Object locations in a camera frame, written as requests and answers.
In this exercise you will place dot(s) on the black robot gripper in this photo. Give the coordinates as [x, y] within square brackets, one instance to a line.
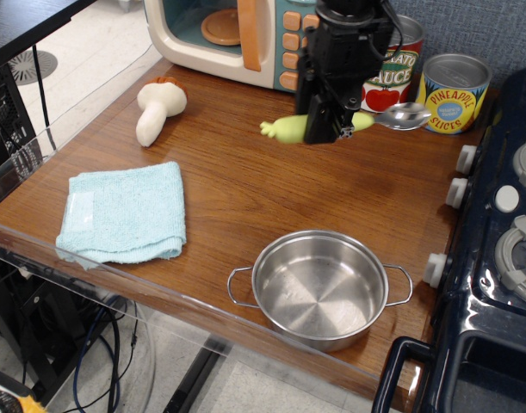
[340, 55]

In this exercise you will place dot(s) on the yellow handled ice cream scoop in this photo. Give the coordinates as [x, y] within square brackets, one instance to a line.
[402, 116]

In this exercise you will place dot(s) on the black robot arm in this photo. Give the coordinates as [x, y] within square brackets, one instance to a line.
[357, 10]

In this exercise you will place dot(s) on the tomato sauce can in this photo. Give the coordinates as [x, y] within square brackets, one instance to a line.
[391, 85]

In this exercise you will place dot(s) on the toy microwave oven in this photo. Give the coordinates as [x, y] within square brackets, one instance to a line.
[253, 42]

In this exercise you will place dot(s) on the pineapple slices can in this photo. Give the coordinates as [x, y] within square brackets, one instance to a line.
[453, 87]

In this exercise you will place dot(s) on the plush mushroom toy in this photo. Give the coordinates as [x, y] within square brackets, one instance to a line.
[159, 99]

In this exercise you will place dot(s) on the stainless steel pot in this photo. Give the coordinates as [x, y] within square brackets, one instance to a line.
[322, 289]

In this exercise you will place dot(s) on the light blue folded towel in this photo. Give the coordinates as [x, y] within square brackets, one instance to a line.
[124, 216]

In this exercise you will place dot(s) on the dark blue toy stove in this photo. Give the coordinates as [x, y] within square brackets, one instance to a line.
[476, 359]

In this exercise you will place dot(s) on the black desk at left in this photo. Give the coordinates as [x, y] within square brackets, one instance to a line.
[24, 23]

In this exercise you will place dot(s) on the clear acrylic table guard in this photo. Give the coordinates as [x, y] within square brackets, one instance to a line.
[242, 191]

